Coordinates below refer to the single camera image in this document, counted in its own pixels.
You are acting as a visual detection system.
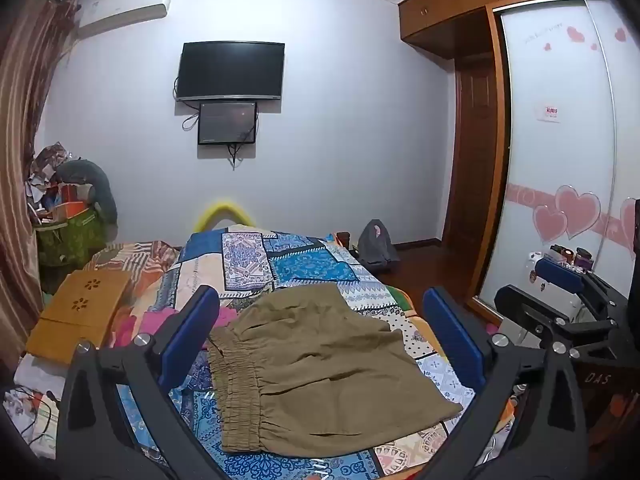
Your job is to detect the black wall television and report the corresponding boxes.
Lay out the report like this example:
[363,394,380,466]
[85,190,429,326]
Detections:
[175,41,286,102]

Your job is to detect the wooden wardrobe with heart doors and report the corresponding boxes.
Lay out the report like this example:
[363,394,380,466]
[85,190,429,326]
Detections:
[398,0,640,326]

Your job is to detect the yellow foam tube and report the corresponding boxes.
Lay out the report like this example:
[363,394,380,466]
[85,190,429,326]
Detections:
[194,200,257,233]

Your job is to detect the pile of colourful clutter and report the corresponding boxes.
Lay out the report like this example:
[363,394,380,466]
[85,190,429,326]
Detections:
[25,142,96,226]

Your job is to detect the small black wall monitor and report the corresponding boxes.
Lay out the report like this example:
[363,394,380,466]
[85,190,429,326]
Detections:
[197,101,258,146]

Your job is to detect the khaki pants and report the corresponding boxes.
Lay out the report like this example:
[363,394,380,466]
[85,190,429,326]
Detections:
[207,282,463,458]

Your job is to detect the striped brown curtain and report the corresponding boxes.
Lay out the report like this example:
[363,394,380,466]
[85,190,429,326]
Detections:
[0,0,81,361]

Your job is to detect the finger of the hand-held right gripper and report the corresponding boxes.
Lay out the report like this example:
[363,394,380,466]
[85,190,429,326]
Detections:
[494,284,573,353]
[536,257,630,313]

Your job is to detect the grey bag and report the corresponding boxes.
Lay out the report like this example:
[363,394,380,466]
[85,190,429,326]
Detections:
[356,219,401,273]

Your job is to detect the patchwork bed sheet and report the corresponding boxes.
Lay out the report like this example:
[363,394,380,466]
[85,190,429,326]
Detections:
[115,227,521,480]

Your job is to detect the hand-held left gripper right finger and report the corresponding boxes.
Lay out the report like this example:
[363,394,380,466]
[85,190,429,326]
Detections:
[422,287,588,480]

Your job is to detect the white printed paper sheet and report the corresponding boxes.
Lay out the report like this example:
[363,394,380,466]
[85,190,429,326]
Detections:
[2,355,66,461]

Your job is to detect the pink cloth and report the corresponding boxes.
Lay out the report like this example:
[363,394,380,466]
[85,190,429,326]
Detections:
[116,306,237,352]

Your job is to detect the grey pillow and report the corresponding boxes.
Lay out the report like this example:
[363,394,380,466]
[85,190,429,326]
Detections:
[55,160,119,226]

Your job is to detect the bamboo folding lap table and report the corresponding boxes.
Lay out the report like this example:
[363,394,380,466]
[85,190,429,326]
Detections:
[25,269,132,367]

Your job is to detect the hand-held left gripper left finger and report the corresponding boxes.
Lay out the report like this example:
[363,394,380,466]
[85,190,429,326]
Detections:
[59,285,221,480]

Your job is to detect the striped floral blanket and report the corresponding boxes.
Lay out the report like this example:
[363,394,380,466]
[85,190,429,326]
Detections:
[82,240,183,311]

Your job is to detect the green patterned bag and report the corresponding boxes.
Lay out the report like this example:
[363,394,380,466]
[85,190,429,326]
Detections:
[35,207,108,268]

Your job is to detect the white air conditioner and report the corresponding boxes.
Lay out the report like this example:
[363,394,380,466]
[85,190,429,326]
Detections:
[75,0,173,38]

